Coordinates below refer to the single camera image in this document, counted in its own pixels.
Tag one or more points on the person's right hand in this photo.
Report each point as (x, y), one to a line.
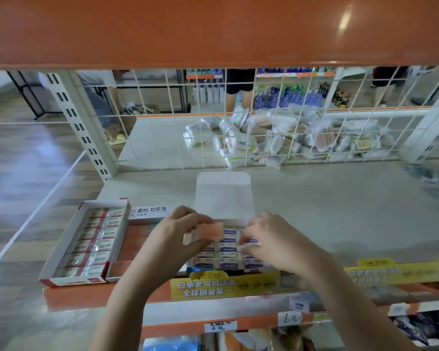
(285, 245)

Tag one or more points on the person's left hand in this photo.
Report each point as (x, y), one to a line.
(172, 250)

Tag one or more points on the orange eraser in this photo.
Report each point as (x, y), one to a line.
(208, 231)

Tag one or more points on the box of pink-blue erasers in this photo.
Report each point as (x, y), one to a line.
(143, 215)

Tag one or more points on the blue white eraser box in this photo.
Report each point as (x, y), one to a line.
(223, 197)

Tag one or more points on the red eraser display box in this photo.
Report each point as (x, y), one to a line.
(88, 241)

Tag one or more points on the pile of mixed erasers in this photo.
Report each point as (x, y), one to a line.
(432, 180)

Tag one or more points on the person's right forearm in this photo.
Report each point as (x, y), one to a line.
(358, 310)

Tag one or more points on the snack packets on lower shelf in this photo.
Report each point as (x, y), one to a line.
(223, 287)

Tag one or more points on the white orange metal shelf unit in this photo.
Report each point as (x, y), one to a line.
(351, 208)

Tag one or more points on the blue orange snack packet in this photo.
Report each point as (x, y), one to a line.
(172, 343)

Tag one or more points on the pile of white packets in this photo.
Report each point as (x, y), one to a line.
(293, 139)

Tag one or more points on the yellow price label strip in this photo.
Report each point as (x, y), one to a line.
(402, 270)

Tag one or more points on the row of blue bottles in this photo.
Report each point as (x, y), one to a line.
(293, 91)

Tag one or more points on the row of dark snack packets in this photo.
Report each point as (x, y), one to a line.
(424, 326)

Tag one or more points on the black metal rack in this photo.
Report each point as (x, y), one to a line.
(33, 91)

